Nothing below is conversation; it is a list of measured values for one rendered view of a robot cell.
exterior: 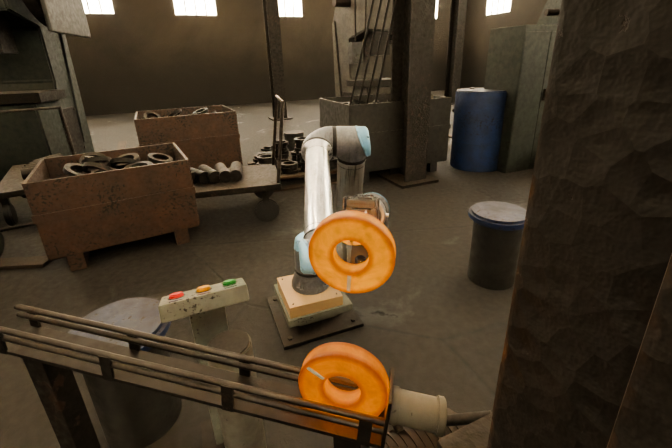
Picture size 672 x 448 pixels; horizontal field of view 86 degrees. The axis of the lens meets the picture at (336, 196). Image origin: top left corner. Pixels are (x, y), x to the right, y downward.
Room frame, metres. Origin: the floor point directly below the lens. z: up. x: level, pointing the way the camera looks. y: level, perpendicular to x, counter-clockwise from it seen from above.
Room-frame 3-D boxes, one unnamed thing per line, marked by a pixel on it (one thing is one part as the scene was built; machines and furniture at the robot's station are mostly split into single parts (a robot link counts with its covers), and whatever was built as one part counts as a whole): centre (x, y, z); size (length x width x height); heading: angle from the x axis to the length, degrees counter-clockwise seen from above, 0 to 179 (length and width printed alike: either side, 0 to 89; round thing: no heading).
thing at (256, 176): (2.94, 1.00, 0.48); 1.18 x 0.65 x 0.96; 103
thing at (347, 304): (1.55, 0.14, 0.10); 0.32 x 0.32 x 0.04; 21
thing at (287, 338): (1.55, 0.14, 0.04); 0.40 x 0.40 x 0.08; 21
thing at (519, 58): (4.14, -2.13, 0.75); 0.70 x 0.48 x 1.50; 113
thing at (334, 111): (4.24, -0.57, 0.43); 1.23 x 0.93 x 0.87; 111
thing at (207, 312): (0.91, 0.40, 0.31); 0.24 x 0.16 x 0.62; 113
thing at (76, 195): (2.53, 1.59, 0.33); 0.93 x 0.73 x 0.66; 120
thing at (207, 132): (4.26, 1.72, 0.38); 1.03 x 0.83 x 0.75; 116
